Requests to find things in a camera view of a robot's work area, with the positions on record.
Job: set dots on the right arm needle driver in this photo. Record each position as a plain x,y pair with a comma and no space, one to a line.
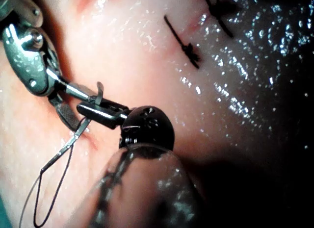
29,61

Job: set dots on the left arm needle driver jaw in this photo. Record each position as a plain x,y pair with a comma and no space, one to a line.
114,106
98,113

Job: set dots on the right arm needle driver jaw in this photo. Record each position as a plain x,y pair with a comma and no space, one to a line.
74,90
68,115

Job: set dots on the left arm needle driver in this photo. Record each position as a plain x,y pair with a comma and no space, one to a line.
149,127

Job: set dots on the curved steel needle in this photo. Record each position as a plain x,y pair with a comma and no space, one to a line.
64,147

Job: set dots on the dark right arm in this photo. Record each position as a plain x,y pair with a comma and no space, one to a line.
22,9

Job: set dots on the dark left arm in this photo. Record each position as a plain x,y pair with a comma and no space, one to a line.
147,188

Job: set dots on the black thread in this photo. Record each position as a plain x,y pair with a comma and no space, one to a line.
64,171

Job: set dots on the tissue pad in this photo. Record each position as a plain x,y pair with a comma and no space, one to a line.
137,54

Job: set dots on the black stitching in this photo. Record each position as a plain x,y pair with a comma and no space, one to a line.
189,50

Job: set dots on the blue-green cloth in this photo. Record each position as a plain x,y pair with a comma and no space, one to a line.
3,215

